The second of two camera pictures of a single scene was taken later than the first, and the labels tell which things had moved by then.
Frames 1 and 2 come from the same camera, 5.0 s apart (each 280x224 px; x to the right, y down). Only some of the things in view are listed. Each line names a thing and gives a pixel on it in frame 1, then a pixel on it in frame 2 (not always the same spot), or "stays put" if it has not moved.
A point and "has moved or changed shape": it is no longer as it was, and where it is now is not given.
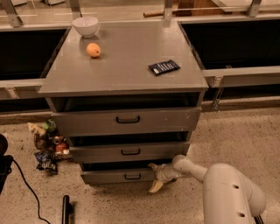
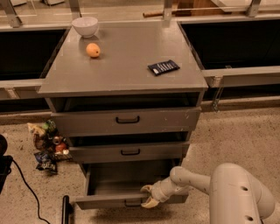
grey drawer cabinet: [127, 98] stays put
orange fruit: [93, 50] stays put
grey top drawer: [128, 121] stays put
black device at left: [5, 162] stays put
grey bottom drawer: [116, 173] has moved or changed shape
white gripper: [161, 174] → [158, 191]
